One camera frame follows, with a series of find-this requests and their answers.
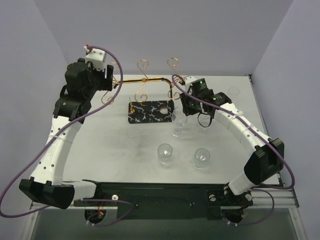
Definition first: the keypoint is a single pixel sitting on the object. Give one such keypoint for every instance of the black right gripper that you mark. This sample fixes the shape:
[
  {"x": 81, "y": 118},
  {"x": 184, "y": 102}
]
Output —
[{"x": 187, "y": 104}]

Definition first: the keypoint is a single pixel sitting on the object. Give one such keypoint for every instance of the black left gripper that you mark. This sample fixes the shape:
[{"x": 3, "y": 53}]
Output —
[{"x": 109, "y": 75}]

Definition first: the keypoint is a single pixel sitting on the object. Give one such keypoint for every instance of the clear wine glass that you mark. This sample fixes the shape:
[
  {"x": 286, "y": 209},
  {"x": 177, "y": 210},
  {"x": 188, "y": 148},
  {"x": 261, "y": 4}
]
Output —
[
  {"x": 179, "y": 119},
  {"x": 203, "y": 123}
]

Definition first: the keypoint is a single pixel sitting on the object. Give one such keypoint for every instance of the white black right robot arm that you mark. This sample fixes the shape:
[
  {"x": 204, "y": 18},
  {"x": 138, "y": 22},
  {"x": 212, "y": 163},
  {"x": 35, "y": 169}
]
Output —
[{"x": 265, "y": 154}]

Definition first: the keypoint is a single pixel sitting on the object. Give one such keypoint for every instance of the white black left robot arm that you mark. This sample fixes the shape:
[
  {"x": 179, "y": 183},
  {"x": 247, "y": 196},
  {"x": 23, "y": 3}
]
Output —
[{"x": 45, "y": 185}]

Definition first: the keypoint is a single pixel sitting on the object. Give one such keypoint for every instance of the clear champagne flute right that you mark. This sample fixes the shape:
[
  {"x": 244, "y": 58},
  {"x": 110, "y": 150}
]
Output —
[{"x": 233, "y": 90}]

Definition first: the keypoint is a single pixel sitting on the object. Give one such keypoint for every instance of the clear champagne flute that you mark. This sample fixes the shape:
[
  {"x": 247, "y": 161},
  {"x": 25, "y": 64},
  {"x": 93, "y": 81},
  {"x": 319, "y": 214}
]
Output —
[
  {"x": 135, "y": 140},
  {"x": 233, "y": 90}
]

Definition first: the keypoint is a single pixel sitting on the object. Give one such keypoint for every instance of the short clear glass right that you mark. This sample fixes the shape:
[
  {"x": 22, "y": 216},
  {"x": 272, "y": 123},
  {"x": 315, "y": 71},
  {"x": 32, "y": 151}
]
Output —
[{"x": 201, "y": 158}]

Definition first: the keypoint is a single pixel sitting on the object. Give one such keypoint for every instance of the short clear glass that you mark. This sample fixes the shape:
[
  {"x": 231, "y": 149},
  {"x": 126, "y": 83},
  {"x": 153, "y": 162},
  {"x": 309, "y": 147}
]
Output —
[
  {"x": 165, "y": 152},
  {"x": 201, "y": 158}
]

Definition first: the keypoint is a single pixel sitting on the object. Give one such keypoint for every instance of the short clear glass left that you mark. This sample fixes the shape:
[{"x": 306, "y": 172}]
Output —
[{"x": 165, "y": 152}]

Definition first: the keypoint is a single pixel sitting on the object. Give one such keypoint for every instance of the clear champagne flute left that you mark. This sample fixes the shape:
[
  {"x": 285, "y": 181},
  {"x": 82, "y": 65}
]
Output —
[{"x": 135, "y": 140}]

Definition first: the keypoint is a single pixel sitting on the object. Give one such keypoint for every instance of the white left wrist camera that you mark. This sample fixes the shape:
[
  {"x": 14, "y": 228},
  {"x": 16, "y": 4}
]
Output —
[{"x": 96, "y": 56}]

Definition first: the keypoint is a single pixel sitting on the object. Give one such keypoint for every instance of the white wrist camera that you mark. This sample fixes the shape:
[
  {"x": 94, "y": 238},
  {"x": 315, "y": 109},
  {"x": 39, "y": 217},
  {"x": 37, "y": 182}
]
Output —
[
  {"x": 189, "y": 80},
  {"x": 96, "y": 56}
]

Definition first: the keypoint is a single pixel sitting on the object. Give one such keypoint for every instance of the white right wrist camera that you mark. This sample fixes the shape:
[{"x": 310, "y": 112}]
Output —
[{"x": 189, "y": 80}]

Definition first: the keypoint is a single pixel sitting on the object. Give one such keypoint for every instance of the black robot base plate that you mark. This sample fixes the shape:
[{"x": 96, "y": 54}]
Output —
[{"x": 168, "y": 201}]

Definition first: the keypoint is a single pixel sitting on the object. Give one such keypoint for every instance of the aluminium table frame rail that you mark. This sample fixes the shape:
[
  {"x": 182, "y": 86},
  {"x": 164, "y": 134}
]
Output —
[{"x": 261, "y": 199}]

